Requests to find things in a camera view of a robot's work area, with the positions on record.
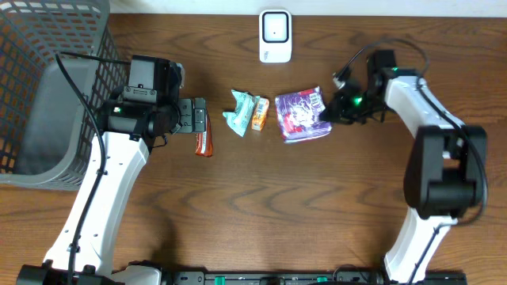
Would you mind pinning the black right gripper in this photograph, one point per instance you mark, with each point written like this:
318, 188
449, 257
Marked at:
337, 110

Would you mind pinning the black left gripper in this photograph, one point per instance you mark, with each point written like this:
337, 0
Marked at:
199, 115

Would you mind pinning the purple sanitary pad pack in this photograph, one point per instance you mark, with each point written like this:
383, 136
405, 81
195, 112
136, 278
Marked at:
298, 115

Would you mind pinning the red snack bar wrapper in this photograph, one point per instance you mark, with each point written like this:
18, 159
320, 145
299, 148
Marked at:
204, 146

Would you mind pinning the mint green snack wrapper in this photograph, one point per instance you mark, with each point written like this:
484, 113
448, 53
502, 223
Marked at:
239, 119

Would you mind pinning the orange juice carton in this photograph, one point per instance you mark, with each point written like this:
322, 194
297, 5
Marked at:
260, 114

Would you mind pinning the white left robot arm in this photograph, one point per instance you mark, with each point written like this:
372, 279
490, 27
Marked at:
126, 127

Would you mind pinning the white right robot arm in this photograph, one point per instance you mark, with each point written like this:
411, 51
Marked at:
445, 175

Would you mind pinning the white barcode scanner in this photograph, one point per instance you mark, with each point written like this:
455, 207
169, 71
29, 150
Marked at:
275, 36

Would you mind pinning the grey plastic mesh basket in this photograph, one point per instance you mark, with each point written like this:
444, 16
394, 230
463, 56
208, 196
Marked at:
46, 135

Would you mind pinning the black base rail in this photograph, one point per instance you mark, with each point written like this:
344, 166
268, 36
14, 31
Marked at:
344, 276

